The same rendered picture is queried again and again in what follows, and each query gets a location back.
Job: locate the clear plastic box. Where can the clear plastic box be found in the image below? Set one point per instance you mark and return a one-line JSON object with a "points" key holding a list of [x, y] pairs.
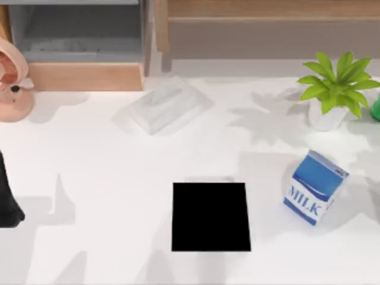
{"points": [[169, 108]]}

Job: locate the pink ear model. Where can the pink ear model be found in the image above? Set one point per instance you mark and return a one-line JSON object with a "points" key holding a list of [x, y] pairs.
{"points": [[12, 89]]}

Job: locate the grey pierced drawer inside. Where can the grey pierced drawer inside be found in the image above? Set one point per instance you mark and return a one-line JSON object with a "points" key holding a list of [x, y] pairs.
{"points": [[80, 32]]}

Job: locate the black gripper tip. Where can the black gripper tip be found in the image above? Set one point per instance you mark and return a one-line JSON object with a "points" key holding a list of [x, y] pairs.
{"points": [[6, 202]]}

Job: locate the wooden open shelf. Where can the wooden open shelf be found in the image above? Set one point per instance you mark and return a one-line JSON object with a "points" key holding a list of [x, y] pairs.
{"points": [[267, 26]]}

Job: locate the blue and white milk carton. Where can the blue and white milk carton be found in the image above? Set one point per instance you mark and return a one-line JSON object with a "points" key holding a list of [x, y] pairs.
{"points": [[311, 190]]}

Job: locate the pale wooden drawer front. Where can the pale wooden drawer front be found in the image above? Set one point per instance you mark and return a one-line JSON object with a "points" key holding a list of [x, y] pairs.
{"points": [[84, 75]]}

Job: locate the flat black square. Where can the flat black square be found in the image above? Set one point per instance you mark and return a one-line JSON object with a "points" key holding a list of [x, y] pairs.
{"points": [[210, 217]]}

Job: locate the green bottle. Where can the green bottle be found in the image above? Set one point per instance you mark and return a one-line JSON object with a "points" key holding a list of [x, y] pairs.
{"points": [[376, 108]]}

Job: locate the green plant in white pot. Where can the green plant in white pot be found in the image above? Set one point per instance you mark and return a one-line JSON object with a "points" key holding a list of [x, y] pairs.
{"points": [[335, 86]]}

